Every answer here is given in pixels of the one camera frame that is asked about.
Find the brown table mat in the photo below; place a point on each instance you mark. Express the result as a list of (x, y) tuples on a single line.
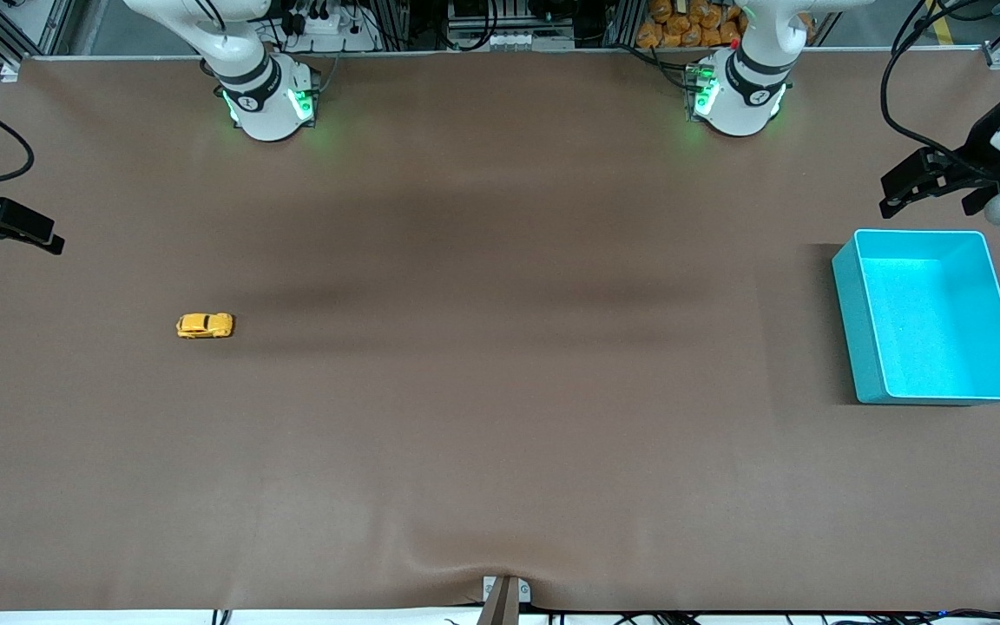
[(500, 365)]

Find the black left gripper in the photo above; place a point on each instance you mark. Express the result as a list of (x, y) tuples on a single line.
[(980, 149)]

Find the pile of orange balls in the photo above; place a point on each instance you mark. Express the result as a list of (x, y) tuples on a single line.
[(691, 26)]

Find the metal bracket with brown bar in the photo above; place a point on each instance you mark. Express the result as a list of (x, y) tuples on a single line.
[(504, 599)]

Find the white power strip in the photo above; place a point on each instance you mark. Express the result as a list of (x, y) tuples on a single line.
[(326, 26)]

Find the teal plastic bin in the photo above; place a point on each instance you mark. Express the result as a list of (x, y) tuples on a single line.
[(934, 321)]

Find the yellow beetle toy car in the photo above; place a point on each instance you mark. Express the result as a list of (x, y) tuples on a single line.
[(203, 325)]

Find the grey equipment rack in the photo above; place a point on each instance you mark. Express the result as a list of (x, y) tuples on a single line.
[(509, 26)]

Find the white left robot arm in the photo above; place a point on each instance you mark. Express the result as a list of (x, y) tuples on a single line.
[(743, 95)]

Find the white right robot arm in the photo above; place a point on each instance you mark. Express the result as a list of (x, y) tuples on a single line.
[(266, 95)]

